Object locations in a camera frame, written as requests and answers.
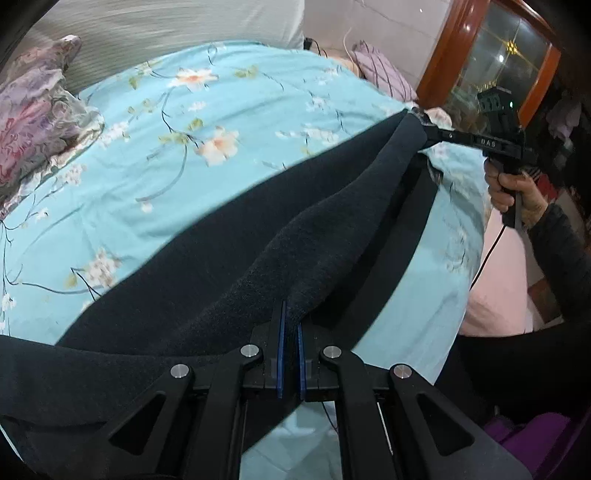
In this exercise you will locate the black right sleeve forearm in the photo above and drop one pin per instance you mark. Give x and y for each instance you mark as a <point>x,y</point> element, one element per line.
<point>564,262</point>

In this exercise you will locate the purple pink floral pillow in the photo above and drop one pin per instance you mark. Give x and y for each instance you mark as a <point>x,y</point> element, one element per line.
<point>43,126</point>

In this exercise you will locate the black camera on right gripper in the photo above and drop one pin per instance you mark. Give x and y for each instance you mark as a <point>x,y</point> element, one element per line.
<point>497,105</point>

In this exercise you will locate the light blue floral bedsheet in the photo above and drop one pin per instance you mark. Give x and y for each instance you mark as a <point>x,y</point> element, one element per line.
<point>184,135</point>

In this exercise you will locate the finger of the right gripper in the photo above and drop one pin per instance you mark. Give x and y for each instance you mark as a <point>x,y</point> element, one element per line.
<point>430,129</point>

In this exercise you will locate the grey striped headboard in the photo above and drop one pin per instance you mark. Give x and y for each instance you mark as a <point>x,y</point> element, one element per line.
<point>117,35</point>

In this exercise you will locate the black fleece pants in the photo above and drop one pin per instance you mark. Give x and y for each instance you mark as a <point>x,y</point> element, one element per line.
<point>330,238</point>

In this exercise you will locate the purple garment on torso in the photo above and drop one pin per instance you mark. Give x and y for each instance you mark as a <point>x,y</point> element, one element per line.
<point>540,445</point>

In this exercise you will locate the person's right hand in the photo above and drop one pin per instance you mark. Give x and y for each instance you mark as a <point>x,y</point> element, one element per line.
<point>505,189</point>

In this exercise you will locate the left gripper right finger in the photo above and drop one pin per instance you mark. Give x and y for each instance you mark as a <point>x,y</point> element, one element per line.
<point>307,349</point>

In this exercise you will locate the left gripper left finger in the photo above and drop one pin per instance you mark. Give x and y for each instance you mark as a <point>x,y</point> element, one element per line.
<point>274,352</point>

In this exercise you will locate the purple checked cushion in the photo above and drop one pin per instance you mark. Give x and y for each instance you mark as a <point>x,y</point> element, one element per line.
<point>381,72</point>

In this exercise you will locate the wooden framed glass door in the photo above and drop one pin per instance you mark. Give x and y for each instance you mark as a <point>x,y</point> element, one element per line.
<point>485,44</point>

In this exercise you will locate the pink bed skirt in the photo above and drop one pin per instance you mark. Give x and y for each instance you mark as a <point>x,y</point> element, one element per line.
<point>499,304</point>

